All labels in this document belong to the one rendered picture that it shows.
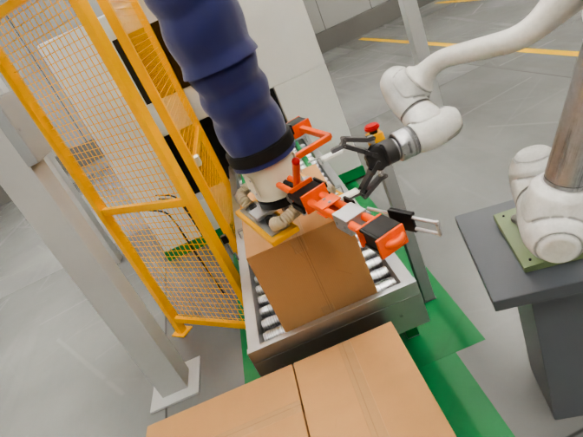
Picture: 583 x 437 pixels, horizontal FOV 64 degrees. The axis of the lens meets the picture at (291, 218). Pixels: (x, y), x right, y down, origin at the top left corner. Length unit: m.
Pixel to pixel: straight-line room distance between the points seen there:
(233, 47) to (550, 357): 1.44
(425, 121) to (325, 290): 0.77
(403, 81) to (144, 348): 1.94
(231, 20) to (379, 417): 1.22
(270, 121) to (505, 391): 1.47
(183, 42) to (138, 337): 1.74
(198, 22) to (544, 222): 1.01
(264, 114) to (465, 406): 1.46
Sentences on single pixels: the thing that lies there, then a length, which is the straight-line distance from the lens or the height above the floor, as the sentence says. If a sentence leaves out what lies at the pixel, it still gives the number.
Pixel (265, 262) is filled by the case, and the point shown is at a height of 0.90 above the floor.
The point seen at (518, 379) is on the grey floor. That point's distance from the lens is 2.27.
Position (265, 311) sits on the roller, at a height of 0.54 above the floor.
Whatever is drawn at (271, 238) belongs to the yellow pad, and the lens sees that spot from 1.45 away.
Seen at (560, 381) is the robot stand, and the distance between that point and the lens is 1.99.
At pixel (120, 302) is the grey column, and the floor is 0.69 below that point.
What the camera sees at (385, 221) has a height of 1.22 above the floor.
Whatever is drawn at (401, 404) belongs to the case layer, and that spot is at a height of 0.54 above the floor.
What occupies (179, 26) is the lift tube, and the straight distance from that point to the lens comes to 1.35.
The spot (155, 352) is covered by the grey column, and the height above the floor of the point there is 0.32.
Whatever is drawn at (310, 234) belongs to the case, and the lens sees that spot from 1.70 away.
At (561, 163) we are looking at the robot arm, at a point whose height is 1.13.
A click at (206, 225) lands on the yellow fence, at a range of 2.41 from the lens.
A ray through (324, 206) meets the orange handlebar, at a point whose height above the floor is 1.21.
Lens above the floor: 1.75
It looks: 26 degrees down
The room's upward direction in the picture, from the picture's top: 25 degrees counter-clockwise
